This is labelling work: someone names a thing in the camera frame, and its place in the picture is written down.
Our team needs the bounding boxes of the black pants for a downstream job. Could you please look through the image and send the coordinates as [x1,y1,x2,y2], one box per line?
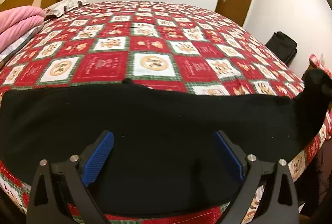
[1,69,331,216]

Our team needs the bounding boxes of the black bag on floor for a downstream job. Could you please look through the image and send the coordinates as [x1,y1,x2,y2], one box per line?
[265,31,298,67]

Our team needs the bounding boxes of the pink folded blanket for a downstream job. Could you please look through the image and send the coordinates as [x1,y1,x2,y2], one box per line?
[1,5,46,51]

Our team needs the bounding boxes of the grey patterned pillow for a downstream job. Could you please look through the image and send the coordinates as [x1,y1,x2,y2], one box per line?
[0,25,43,68]

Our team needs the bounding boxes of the red patterned bedspread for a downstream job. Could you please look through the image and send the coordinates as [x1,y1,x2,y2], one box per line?
[0,0,332,224]

